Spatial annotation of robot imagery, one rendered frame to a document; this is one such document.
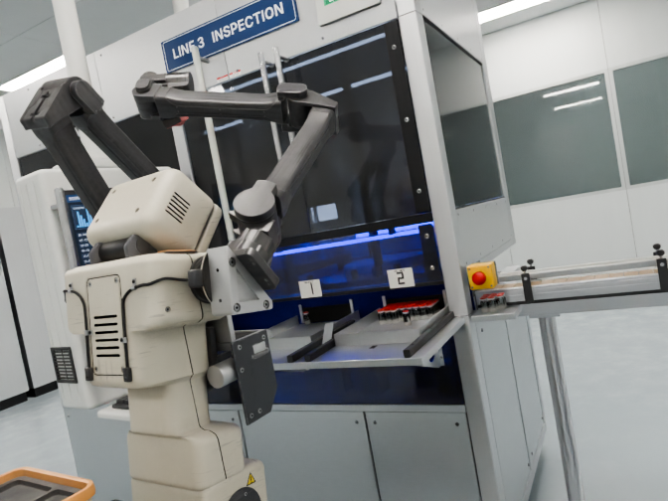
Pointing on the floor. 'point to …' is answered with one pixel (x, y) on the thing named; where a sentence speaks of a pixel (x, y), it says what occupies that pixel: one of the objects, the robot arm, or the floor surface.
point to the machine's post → (449, 247)
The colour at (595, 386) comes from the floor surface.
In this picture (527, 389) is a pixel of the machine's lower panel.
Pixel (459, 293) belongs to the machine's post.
